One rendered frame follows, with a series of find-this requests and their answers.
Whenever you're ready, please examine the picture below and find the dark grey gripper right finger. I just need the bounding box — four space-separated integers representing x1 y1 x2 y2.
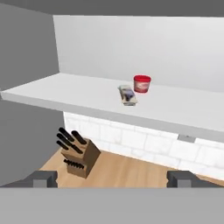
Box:
166 170 224 188

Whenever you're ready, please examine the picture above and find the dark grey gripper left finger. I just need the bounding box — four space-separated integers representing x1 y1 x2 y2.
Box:
0 170 59 188

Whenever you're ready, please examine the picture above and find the white and blue wrapped bar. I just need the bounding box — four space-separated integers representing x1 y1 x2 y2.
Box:
117 84 138 107

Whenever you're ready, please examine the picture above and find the white open cabinet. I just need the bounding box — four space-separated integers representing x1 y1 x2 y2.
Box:
0 0 224 144

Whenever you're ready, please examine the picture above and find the wooden knife block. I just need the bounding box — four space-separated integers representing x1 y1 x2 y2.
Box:
56 127 102 179

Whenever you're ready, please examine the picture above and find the red tub with white label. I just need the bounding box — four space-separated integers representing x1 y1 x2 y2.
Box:
133 74 152 95

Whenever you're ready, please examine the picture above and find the grey wall socket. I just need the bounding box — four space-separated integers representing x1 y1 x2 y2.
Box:
177 134 197 144

